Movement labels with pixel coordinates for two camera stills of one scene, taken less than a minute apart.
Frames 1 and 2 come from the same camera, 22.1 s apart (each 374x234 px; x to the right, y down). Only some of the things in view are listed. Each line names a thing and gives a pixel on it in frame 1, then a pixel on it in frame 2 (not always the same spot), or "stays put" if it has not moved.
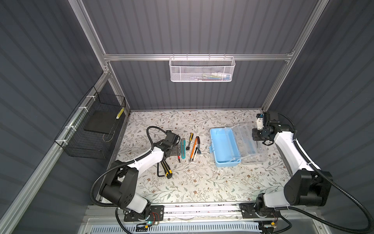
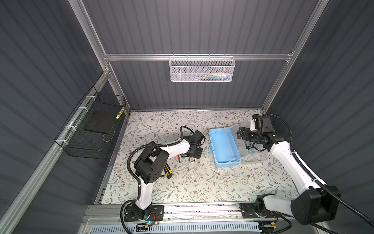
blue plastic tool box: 233,146 stays put
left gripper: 176,149 to 198,155
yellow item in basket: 122,110 stays put
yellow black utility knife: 168,172 stays put
